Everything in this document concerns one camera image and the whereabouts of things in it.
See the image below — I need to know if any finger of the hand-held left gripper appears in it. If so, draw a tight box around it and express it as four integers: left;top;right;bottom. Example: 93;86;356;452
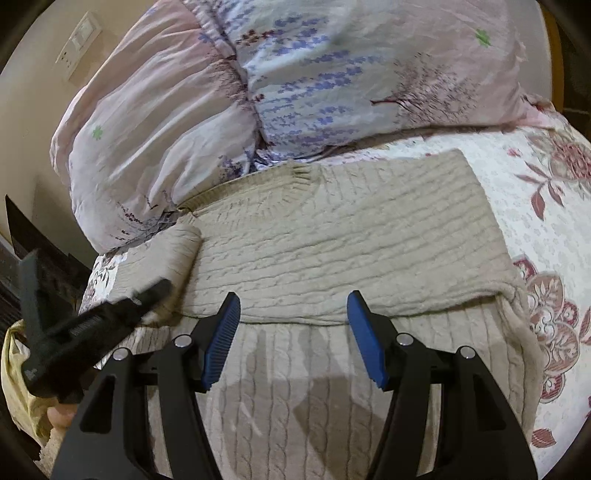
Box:
16;251;49;347
74;279;172;330

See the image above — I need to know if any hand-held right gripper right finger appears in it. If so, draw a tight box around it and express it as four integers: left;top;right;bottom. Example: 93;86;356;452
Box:
346;291;539;480

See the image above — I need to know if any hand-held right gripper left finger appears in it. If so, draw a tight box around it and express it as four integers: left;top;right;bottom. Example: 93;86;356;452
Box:
51;292;242;480

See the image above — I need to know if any beige cable-knit sweater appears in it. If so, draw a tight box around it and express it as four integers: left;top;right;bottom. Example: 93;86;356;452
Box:
81;148;546;480

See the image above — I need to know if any person's left hand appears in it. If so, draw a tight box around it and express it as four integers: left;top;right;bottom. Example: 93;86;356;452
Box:
48;401;81;428

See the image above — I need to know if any yellow cloth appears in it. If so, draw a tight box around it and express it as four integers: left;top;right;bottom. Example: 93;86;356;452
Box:
0;318;54;446

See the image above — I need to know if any dark wooden furniture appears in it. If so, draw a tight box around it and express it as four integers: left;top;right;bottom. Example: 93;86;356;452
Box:
0;194;93;324

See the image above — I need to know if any person's fuzzy beige clothing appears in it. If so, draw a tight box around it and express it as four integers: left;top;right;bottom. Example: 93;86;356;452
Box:
39;427;70;478

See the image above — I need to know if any pink floral pillow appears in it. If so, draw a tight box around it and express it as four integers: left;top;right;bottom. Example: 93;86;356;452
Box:
50;0;543;252

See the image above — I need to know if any floral bed sheet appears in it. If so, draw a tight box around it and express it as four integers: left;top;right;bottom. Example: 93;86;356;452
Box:
78;92;591;480

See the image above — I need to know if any white wall socket plate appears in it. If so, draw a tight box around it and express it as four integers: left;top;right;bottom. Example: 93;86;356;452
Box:
55;39;87;82

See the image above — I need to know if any white wall switch plate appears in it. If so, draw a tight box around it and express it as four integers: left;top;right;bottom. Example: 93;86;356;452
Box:
73;12;103;45

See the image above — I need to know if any yellow wooden frame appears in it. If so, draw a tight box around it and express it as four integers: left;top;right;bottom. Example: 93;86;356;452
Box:
541;9;568;112

